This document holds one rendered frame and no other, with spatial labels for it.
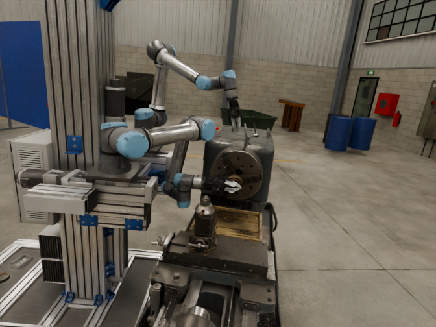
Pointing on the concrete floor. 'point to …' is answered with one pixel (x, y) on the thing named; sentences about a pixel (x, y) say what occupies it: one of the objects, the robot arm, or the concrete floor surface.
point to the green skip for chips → (265, 122)
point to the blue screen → (23, 74)
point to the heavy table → (292, 115)
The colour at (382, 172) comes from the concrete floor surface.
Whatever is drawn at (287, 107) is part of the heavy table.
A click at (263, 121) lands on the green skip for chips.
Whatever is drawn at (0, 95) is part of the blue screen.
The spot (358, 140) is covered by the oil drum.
